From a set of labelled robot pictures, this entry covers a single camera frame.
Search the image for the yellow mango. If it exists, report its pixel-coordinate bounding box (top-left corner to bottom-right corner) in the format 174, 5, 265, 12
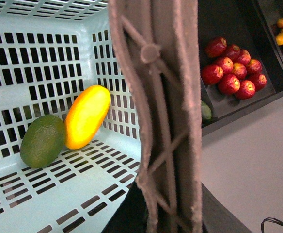
64, 85, 111, 150

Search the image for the green avocado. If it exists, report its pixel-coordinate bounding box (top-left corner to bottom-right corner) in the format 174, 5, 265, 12
20, 115, 66, 168

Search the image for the light teal plastic basket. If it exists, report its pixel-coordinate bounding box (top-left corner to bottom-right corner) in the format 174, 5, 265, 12
0, 0, 141, 233

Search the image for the black fruit display tray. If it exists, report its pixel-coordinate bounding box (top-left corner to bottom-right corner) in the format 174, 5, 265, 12
198, 0, 283, 135

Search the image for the brown basket handle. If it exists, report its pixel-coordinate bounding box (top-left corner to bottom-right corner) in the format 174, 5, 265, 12
108, 0, 203, 233

